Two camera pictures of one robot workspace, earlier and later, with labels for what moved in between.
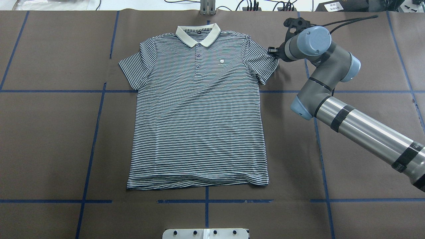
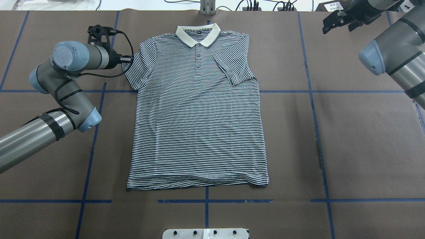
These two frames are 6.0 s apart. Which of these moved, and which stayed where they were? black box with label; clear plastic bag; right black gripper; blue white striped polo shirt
Moved: right black gripper
Stayed: clear plastic bag; black box with label; blue white striped polo shirt
